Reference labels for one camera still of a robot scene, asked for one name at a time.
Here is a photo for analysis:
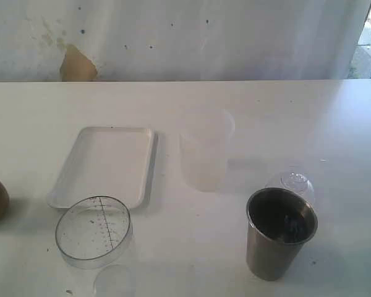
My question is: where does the translucent plastic container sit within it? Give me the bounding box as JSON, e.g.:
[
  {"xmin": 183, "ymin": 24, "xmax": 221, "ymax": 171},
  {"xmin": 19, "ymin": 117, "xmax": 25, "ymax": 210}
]
[{"xmin": 179, "ymin": 108, "xmax": 235, "ymax": 192}]

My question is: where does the clear graduated shaker cup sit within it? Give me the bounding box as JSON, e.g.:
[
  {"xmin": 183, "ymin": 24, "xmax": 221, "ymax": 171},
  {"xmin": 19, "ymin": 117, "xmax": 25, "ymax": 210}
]
[{"xmin": 55, "ymin": 196, "xmax": 135, "ymax": 296}]

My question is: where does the stainless steel tumbler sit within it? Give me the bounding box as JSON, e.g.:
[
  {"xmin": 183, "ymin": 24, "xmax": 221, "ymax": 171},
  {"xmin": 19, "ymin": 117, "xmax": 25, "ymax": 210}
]
[{"xmin": 245, "ymin": 187, "xmax": 318, "ymax": 281}]

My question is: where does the clear dome strainer lid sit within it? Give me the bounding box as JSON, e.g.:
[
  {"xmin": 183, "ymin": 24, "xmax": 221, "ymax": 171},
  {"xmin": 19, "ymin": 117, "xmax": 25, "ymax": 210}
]
[{"xmin": 265, "ymin": 171, "xmax": 315, "ymax": 205}]

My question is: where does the white rectangular tray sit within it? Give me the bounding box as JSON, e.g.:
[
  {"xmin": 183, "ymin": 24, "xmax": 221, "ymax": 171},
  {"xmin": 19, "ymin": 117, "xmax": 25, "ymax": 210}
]
[{"xmin": 46, "ymin": 126, "xmax": 158, "ymax": 209}]

